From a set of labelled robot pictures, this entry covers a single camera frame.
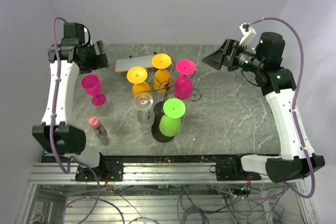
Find clear wine glass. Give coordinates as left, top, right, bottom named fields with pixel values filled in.
left=133, top=92, right=155, bottom=127

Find wire wine glass rack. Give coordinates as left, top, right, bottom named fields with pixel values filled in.
left=136, top=61, right=202, bottom=143

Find pink capped small bottle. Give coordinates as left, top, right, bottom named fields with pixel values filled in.
left=88, top=116, right=108, bottom=138

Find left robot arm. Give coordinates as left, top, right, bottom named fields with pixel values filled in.
left=32, top=21, right=110, bottom=181

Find loose cables under table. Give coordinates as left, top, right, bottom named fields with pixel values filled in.
left=62, top=182, right=289, bottom=224

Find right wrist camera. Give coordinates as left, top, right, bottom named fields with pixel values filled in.
left=239, top=23, right=257, bottom=45

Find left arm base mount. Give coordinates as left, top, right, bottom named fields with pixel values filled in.
left=75, top=154, right=124, bottom=182

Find aluminium rail frame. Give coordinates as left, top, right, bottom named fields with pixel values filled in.
left=22, top=161, right=314, bottom=223

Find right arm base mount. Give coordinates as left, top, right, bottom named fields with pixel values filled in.
left=209, top=156, right=261, bottom=181

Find pink wine glass front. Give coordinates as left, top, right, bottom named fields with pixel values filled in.
left=81, top=74, right=107, bottom=106

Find orange wine glass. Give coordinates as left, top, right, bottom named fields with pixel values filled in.
left=152, top=54, right=173, bottom=93
left=127, top=66, right=153, bottom=97

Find pink wine glass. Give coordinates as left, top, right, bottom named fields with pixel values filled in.
left=173, top=59, right=196, bottom=100
left=81, top=74, right=107, bottom=106

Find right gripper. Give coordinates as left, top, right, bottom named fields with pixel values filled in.
left=202, top=38, right=265, bottom=73

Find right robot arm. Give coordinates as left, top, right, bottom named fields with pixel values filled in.
left=202, top=32, right=325, bottom=183

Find yellow framed mirror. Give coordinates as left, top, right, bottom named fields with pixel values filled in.
left=114, top=55, right=155, bottom=73

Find green wine glass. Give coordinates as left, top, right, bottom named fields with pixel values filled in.
left=159, top=98, right=186, bottom=137

